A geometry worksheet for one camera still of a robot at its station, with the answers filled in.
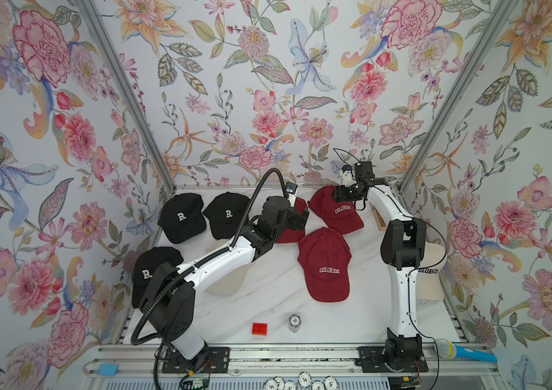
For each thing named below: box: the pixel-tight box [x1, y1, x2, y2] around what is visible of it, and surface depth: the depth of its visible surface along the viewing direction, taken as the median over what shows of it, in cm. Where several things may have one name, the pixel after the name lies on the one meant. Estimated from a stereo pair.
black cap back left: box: [157, 193, 207, 244], surface depth 108 cm
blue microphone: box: [434, 338, 498, 363], surface depth 76 cm
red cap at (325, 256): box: [297, 226, 353, 304], surface depth 91 cm
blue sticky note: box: [97, 363, 120, 377], surface depth 74 cm
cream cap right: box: [416, 241, 448, 301], surface depth 90 cm
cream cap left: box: [205, 260, 253, 296], surface depth 89 cm
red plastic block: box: [251, 322, 269, 336], surface depth 81 cm
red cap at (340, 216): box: [307, 185, 365, 234], surface depth 109 cm
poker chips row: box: [263, 371, 339, 390], surface depth 72 cm
